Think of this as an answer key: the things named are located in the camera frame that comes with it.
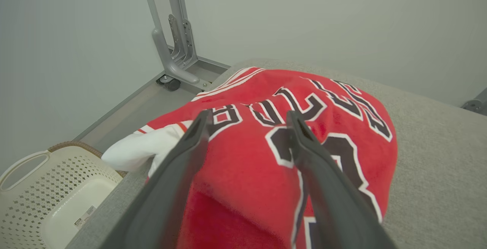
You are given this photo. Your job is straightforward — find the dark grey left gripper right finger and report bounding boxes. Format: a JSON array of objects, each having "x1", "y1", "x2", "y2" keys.
[{"x1": 287, "y1": 111, "x2": 398, "y2": 249}]

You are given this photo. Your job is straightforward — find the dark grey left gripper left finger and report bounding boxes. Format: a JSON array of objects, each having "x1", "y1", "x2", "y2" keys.
[{"x1": 99, "y1": 109, "x2": 213, "y2": 249}]

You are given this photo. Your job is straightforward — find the red and white jersey shirt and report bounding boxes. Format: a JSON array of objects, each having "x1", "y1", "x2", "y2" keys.
[{"x1": 102, "y1": 67, "x2": 398, "y2": 249}]

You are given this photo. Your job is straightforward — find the white label sticker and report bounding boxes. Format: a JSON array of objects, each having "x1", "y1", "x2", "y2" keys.
[{"x1": 73, "y1": 205, "x2": 97, "y2": 230}]

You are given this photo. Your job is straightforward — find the black caster wheel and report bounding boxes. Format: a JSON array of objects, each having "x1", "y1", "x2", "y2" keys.
[{"x1": 157, "y1": 75, "x2": 181, "y2": 92}]

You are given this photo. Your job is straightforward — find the cream perforated laundry basket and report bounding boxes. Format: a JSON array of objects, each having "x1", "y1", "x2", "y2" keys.
[{"x1": 0, "y1": 141, "x2": 128, "y2": 249}]

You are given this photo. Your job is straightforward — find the grey aluminium floor rail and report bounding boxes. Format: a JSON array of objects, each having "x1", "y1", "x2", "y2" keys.
[{"x1": 72, "y1": 70, "x2": 166, "y2": 142}]

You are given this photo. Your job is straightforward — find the grey metal post frame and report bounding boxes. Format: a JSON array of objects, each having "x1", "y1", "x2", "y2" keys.
[{"x1": 461, "y1": 87, "x2": 487, "y2": 116}]

